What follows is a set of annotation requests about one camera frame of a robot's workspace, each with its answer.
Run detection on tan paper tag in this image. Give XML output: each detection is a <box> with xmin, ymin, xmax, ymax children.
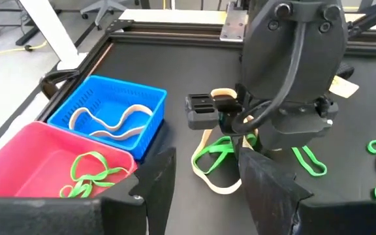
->
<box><xmin>328</xmin><ymin>75</ymin><xmax>360</xmax><ymax>99</ymax></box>

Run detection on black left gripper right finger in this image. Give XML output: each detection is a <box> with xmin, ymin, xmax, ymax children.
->
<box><xmin>238</xmin><ymin>147</ymin><xmax>376</xmax><ymax>235</ymax></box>

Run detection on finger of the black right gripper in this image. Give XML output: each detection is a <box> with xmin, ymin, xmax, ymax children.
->
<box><xmin>222</xmin><ymin>109</ymin><xmax>246</xmax><ymax>161</ymax></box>

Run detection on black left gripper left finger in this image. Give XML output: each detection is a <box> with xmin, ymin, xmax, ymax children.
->
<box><xmin>0</xmin><ymin>146</ymin><xmax>178</xmax><ymax>235</ymax></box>

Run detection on wide tan rubber band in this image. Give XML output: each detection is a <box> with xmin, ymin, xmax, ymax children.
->
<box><xmin>210</xmin><ymin>87</ymin><xmax>238</xmax><ymax>99</ymax></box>
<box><xmin>68</xmin><ymin>104</ymin><xmax>154</xmax><ymax>142</ymax></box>
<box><xmin>190</xmin><ymin>114</ymin><xmax>259</xmax><ymax>196</ymax></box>

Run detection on pink plastic basket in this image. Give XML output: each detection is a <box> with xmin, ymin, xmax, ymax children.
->
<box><xmin>0</xmin><ymin>121</ymin><xmax>138</xmax><ymax>199</ymax></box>

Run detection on yellow floor cable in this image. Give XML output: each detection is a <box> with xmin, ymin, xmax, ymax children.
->
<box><xmin>0</xmin><ymin>40</ymin><xmax>49</xmax><ymax>60</ymax></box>

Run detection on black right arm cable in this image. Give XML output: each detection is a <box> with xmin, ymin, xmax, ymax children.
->
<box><xmin>232</xmin><ymin>21</ymin><xmax>308</xmax><ymax>134</ymax></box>

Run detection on silver metal mounting plate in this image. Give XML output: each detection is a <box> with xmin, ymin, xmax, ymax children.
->
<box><xmin>219</xmin><ymin>2</ymin><xmax>249</xmax><ymax>43</ymax></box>

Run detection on grey office chair base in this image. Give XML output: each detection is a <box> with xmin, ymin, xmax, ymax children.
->
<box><xmin>80</xmin><ymin>0</ymin><xmax>129</xmax><ymax>31</ymax></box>

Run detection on blue slotted plastic basket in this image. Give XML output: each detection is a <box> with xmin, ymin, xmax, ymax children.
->
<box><xmin>47</xmin><ymin>74</ymin><xmax>168</xmax><ymax>161</ymax></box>

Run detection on white table leg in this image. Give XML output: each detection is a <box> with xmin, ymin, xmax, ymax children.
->
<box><xmin>18</xmin><ymin>0</ymin><xmax>88</xmax><ymax>70</ymax></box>

